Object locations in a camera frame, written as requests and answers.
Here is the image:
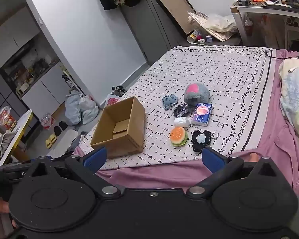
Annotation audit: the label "white black-patterned blanket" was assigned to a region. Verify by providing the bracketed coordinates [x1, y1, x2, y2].
[73, 46, 277, 171]

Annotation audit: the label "dark grey door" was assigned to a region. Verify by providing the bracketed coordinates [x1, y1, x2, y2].
[118, 0, 187, 66]

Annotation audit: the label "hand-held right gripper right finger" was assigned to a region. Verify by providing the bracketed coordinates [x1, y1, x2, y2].
[187, 146, 281, 198]

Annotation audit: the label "white desk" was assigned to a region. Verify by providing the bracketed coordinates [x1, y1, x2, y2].
[230, 2, 299, 50]

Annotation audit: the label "red gift bag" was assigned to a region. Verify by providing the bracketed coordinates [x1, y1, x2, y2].
[0, 106, 17, 131]

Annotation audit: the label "red white plastic bag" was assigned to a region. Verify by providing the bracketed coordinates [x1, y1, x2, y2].
[105, 94, 120, 109]

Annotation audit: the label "pair of yellow slippers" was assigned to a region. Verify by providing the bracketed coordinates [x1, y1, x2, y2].
[45, 134, 58, 149]

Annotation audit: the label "white floor mat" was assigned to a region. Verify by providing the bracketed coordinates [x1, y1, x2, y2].
[47, 129, 79, 158]

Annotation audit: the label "blue tissue pack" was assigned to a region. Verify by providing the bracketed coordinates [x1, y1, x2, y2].
[191, 103, 213, 127]

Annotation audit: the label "black picture frame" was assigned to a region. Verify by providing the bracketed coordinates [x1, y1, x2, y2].
[153, 0, 197, 35]

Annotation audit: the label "grey-blue plastic bag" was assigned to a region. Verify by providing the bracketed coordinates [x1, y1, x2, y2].
[65, 90, 84, 126]

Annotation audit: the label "white lower cabinet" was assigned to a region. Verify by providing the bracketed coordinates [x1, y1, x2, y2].
[21, 62, 73, 110]

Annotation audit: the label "pair of black slippers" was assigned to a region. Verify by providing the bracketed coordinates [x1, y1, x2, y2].
[53, 121, 68, 135]

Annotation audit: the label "burger plush toy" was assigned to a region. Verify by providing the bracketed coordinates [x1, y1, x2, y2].
[170, 126, 189, 148]

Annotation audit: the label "grey cloth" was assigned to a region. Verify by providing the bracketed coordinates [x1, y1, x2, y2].
[0, 132, 20, 165]

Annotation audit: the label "black white sneakers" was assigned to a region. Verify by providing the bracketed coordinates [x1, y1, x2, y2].
[112, 86, 126, 97]

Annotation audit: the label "grey fluffy plush with pink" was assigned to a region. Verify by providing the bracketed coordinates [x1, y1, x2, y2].
[184, 83, 210, 105]

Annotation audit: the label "blue octopus plush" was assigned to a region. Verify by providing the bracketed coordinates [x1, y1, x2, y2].
[162, 94, 178, 110]

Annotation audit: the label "dark shiny packet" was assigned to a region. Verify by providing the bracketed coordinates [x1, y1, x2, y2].
[173, 102, 193, 117]

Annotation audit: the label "brown cardboard box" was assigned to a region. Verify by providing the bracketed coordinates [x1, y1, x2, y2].
[90, 96, 146, 159]

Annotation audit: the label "pack of water bottles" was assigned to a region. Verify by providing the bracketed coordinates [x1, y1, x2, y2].
[40, 113, 56, 130]

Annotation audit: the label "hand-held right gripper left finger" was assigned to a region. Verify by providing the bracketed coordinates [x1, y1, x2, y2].
[27, 146, 121, 198]

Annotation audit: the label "round table with yellow edge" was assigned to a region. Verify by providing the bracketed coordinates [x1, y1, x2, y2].
[0, 110, 33, 166]

